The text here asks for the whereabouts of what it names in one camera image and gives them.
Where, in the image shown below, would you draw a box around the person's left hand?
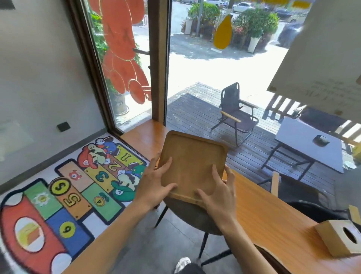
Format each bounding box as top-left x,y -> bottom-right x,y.
132,152 -> 178,211

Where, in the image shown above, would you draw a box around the person's right hand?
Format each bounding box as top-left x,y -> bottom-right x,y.
194,164 -> 237,229

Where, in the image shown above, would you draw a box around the wooden tray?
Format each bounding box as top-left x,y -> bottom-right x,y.
157,130 -> 229,207

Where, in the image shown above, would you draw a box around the wooden tissue box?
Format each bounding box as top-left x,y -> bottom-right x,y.
315,219 -> 361,258

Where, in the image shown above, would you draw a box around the person's right forearm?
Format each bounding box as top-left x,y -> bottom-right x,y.
223,223 -> 278,274

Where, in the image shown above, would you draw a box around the person's left forearm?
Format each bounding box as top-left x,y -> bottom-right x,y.
62,197 -> 158,274

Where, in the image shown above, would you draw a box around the person's white shoe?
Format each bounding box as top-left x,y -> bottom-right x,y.
174,257 -> 192,274

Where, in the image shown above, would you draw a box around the dark grey round stool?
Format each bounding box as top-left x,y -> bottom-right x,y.
154,196 -> 235,267

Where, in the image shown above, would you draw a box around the black folding chair wooden armrests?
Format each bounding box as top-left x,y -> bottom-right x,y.
211,82 -> 259,147
293,107 -> 348,134
258,170 -> 361,226

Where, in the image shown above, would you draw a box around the colourful cartoon floor mat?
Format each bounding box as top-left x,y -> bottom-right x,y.
0,135 -> 150,274

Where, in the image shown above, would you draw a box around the dark square outdoor table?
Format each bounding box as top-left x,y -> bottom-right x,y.
261,116 -> 345,181

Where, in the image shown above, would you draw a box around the wooden picket fence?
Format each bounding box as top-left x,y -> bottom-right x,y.
262,94 -> 361,145

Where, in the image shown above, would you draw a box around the black ashtray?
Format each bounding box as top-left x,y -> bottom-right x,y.
313,135 -> 331,146

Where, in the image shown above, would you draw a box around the wooden framed glass door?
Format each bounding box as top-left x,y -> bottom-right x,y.
65,0 -> 153,137

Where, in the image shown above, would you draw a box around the red window sticker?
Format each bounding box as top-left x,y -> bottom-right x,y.
89,0 -> 152,105

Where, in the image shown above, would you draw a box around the yellow window sticker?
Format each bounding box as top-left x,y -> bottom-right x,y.
213,14 -> 232,50

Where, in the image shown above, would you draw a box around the white paper window poster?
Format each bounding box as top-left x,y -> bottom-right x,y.
266,0 -> 361,125

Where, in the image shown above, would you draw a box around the white planter with bush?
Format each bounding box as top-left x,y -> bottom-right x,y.
232,8 -> 280,53
183,2 -> 220,36

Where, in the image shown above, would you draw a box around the dark car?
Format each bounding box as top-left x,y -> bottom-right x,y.
278,22 -> 305,49

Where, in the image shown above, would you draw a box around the white car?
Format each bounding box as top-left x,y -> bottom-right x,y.
232,1 -> 256,13

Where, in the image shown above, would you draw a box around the wooden door frame post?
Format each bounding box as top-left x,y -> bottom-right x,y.
147,0 -> 172,125

